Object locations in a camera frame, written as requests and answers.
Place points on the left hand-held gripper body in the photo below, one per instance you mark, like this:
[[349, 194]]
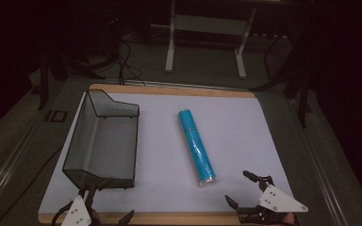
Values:
[[75, 213]]

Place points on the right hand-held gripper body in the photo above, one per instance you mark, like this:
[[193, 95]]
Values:
[[278, 201]]

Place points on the black mesh basket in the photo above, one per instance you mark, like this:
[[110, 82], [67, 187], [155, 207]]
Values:
[[106, 141]]

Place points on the person's left hand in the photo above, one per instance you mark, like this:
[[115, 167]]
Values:
[[95, 218]]

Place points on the person's right hand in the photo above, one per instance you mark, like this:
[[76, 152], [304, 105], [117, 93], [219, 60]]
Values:
[[287, 219]]

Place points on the white table mat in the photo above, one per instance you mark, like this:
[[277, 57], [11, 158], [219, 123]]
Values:
[[238, 141]]

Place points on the blue wrapped roll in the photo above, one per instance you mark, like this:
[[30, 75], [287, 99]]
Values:
[[196, 147]]

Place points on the black metal stand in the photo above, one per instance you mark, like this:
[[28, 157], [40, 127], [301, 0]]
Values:
[[304, 100]]

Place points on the white metal desk frame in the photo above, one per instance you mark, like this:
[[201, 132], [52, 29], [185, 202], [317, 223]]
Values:
[[207, 25]]

